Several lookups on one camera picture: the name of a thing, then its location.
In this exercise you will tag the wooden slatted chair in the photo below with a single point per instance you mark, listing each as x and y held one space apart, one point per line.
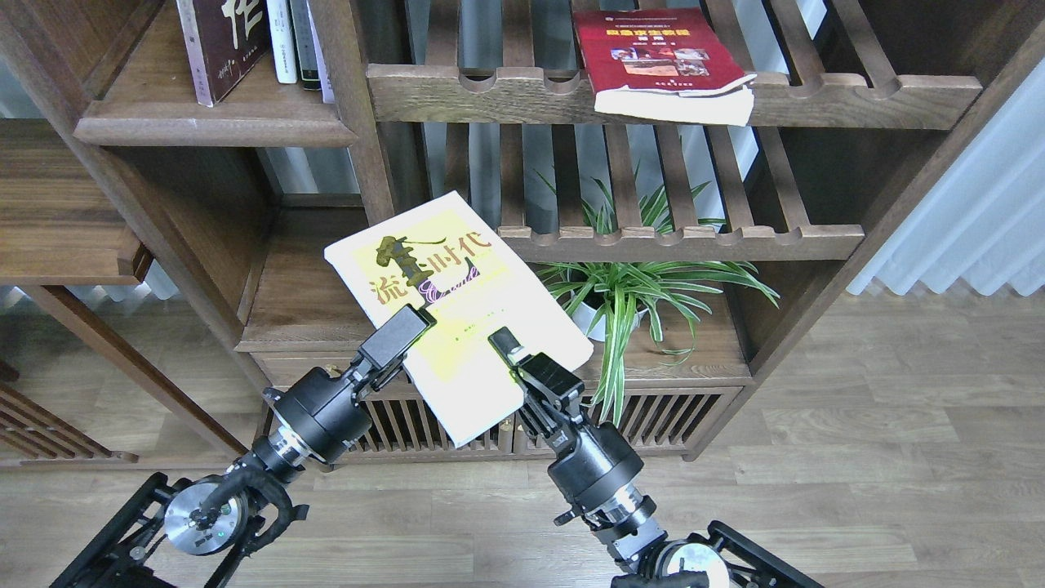
42 438

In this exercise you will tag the dark maroon book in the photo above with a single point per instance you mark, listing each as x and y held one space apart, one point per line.
224 39

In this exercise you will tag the white curtain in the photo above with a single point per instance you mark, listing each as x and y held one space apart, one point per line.
982 226

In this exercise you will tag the thin white upright book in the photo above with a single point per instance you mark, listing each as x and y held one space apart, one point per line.
328 96

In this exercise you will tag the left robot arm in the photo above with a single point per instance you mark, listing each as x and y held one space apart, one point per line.
247 507

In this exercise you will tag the dark wooden bookshelf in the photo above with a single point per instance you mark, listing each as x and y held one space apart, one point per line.
853 122

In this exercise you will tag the red book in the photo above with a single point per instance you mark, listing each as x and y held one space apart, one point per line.
664 65

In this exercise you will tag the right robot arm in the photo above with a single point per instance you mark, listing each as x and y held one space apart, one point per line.
721 558

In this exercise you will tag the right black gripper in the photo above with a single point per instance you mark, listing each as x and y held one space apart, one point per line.
595 466

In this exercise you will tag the yellow green book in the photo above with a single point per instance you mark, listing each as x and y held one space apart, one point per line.
443 257

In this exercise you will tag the dark green upright book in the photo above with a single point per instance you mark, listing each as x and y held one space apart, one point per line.
305 45

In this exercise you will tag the green spider plant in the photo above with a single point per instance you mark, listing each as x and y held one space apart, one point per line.
672 283

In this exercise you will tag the white plant pot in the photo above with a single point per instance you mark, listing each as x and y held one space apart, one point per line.
608 313

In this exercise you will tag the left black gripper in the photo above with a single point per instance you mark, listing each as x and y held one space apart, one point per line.
320 415

